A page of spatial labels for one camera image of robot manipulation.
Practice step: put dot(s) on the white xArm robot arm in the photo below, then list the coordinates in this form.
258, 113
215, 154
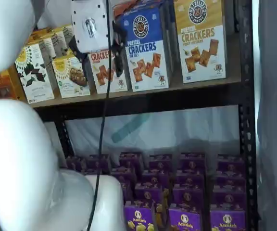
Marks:
20, 144

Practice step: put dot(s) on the orange snack box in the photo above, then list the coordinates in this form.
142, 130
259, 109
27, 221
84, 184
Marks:
1, 84

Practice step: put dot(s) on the grey fabric curtain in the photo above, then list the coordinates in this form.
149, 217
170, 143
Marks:
275, 120

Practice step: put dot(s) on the orange cheddar crackers box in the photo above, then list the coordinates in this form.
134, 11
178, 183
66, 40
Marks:
100, 79

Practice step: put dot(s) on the blue sea salt crackers box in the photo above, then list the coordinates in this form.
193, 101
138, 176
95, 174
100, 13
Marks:
171, 24
145, 60

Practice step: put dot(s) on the Simple Mills almond bars box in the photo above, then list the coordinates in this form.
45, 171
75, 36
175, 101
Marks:
67, 53
68, 79

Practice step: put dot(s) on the gold honey mustard crackers box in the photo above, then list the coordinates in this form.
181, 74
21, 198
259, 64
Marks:
201, 48

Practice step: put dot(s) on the wooden shelf board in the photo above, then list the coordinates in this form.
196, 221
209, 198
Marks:
232, 80

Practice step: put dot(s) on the Simple Mills Sweet Thins box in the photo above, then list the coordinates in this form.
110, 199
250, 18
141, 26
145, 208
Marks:
32, 79
66, 36
48, 48
59, 43

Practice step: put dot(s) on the white backdrop sheet teal logo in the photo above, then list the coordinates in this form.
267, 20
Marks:
177, 130

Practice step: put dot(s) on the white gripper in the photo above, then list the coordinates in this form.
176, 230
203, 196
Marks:
89, 24

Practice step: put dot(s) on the black metal shelf frame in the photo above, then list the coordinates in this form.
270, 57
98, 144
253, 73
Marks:
153, 102

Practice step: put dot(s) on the purple Annie's box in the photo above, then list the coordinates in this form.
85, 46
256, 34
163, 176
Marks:
187, 196
154, 178
124, 175
230, 179
231, 164
227, 222
160, 163
130, 161
92, 164
138, 216
190, 178
228, 198
126, 192
185, 220
192, 162
77, 164
148, 192

